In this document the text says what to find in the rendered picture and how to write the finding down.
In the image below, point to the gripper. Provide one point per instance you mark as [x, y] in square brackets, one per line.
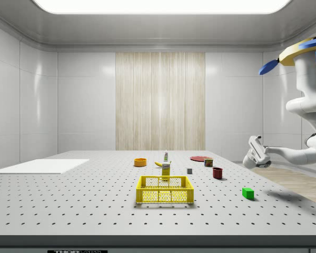
[258, 150]

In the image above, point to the green block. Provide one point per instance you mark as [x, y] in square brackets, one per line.
[248, 193]

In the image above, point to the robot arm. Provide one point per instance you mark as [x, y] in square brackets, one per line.
[309, 105]

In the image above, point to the red mug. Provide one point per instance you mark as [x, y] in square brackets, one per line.
[217, 174]

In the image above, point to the flat-sided can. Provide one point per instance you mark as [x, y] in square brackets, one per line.
[208, 163]

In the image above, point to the red plate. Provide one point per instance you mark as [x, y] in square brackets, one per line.
[197, 158]

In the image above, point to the small white bottle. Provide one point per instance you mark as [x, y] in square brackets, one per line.
[166, 157]

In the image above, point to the yellow carton box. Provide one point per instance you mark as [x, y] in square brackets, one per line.
[165, 170]

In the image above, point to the banana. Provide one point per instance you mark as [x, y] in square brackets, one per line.
[158, 164]

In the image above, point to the drone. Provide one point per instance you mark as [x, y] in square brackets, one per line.
[292, 54]

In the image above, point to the yellow basket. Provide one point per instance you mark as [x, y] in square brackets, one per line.
[163, 195]

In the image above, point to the yellow bowl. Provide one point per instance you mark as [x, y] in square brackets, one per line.
[140, 163]

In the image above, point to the white board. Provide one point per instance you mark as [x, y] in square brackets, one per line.
[39, 166]

